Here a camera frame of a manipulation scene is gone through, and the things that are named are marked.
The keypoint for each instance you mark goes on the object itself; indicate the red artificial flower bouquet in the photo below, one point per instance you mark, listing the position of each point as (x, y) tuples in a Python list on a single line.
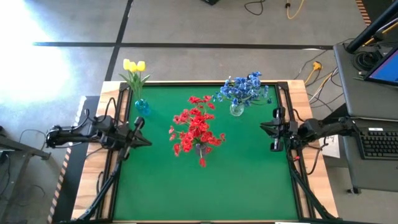
[(248, 186)]

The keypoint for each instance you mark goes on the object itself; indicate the pink ribbed glass vase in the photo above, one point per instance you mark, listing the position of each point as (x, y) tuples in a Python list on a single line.
[(200, 150)]

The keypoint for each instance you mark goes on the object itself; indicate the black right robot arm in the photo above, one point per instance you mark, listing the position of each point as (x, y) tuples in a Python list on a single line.
[(329, 128)]

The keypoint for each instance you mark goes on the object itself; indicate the black mat striped edge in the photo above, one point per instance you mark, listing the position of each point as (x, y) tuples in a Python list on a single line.
[(66, 199)]

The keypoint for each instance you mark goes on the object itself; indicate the grey desk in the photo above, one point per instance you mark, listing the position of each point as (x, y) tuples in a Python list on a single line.
[(357, 93)]

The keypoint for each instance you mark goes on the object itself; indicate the light wooden table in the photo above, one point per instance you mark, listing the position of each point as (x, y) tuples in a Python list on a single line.
[(321, 183)]

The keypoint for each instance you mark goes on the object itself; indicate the small black object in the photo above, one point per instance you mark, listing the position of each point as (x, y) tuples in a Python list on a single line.
[(210, 2)]

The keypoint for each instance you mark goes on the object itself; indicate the white paper sheet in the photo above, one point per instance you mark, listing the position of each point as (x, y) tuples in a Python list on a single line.
[(332, 149)]

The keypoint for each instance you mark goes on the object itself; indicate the black keyboard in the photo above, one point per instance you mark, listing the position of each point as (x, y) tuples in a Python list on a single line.
[(376, 144)]

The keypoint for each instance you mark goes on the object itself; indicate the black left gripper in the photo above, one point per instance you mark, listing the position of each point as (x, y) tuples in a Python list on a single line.
[(129, 140)]

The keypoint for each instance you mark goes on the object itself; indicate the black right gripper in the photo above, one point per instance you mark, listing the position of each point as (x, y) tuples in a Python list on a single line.
[(287, 132)]

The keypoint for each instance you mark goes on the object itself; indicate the black slanted pole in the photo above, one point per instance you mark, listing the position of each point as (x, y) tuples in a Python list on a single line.
[(370, 30)]

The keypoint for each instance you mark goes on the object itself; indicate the laptop with blue screen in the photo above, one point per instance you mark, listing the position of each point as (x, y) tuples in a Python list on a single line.
[(388, 70)]

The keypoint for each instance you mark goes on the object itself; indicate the black rig strut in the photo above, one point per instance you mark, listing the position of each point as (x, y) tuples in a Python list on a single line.
[(96, 199), (311, 193)]

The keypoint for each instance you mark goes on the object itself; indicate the clear glass vase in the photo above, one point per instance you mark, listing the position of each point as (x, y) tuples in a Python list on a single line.
[(237, 110)]

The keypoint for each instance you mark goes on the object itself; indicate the black metal stand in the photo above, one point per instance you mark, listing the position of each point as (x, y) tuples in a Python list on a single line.
[(18, 144)]

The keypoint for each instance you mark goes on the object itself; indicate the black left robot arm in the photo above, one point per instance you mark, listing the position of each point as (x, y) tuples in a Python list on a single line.
[(71, 135)]

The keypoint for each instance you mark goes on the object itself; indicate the teal glass vase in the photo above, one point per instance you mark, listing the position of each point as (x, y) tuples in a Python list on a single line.
[(143, 107)]

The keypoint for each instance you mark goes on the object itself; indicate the black table edge frame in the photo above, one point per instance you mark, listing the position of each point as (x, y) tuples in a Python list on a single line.
[(202, 84)]

